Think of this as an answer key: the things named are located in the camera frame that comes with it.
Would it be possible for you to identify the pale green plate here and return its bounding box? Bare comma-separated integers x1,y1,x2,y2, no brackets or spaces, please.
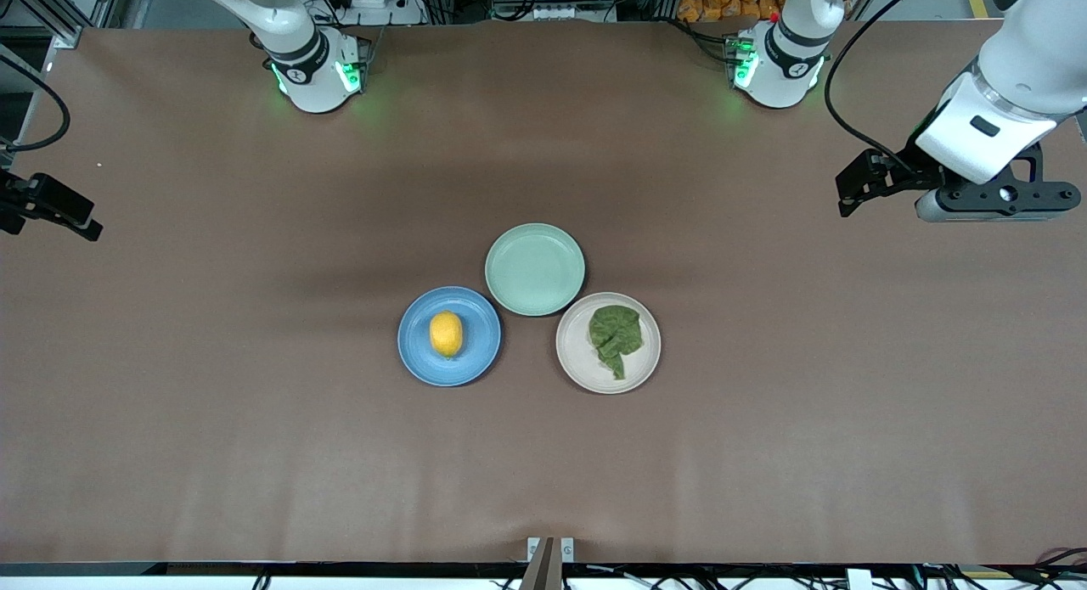
485,223,587,317

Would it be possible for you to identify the metal table bracket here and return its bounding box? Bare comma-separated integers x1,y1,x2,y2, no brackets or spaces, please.
520,536,576,590

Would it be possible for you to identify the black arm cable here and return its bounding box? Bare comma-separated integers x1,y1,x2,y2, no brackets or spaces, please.
823,0,952,173
0,53,72,154

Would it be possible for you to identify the beige plate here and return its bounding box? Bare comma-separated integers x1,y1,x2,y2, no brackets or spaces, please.
555,292,662,396

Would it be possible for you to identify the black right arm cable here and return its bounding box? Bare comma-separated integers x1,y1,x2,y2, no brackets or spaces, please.
0,53,72,154

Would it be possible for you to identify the yellow lemon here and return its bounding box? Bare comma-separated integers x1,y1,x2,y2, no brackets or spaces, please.
429,311,465,359

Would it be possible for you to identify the blue plate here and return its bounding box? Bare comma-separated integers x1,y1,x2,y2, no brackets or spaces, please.
397,286,502,388

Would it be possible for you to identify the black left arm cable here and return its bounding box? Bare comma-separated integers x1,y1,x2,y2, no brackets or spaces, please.
823,0,952,173

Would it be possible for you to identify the bag of oranges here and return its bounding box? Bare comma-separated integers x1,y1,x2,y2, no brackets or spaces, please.
677,0,786,24

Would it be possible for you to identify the aluminium frame post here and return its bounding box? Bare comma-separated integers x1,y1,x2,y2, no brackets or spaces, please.
0,0,128,49

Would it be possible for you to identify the green lettuce leaf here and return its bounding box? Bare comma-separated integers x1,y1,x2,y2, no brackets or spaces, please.
588,305,645,381

